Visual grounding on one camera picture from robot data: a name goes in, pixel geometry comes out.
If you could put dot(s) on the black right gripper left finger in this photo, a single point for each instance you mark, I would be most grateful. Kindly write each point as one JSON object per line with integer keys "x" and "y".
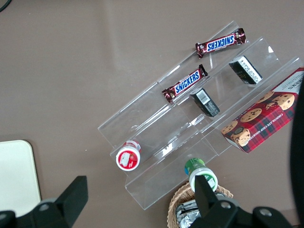
{"x": 69, "y": 202}

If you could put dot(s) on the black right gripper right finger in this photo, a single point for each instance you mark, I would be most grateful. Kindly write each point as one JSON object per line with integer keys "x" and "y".
{"x": 209, "y": 206}

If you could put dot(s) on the tan wicker basket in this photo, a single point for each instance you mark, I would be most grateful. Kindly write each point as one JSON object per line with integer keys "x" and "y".
{"x": 177, "y": 202}

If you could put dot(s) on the beige plastic tray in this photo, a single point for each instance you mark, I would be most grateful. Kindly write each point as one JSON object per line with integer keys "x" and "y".
{"x": 16, "y": 178}

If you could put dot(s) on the silver foil pack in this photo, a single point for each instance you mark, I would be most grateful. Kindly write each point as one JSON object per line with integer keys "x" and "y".
{"x": 184, "y": 222}
{"x": 187, "y": 209}

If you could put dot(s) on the green lidded yogurt cup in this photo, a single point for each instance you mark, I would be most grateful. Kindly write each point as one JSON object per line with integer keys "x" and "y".
{"x": 193, "y": 166}

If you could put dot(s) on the red strawberry yogurt cup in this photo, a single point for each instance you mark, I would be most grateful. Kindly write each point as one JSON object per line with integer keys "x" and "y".
{"x": 128, "y": 159}

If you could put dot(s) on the clear acrylic stepped stand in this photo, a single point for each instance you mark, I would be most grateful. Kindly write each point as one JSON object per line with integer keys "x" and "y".
{"x": 166, "y": 133}

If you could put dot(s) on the red tartan cookie box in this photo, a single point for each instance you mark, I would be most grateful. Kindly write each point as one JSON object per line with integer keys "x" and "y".
{"x": 263, "y": 121}

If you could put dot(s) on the small black box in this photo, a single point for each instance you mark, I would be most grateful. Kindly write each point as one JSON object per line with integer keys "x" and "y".
{"x": 205, "y": 102}
{"x": 247, "y": 70}

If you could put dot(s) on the Snickers chocolate bar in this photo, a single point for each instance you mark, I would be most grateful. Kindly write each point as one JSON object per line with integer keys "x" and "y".
{"x": 221, "y": 42}
{"x": 186, "y": 83}

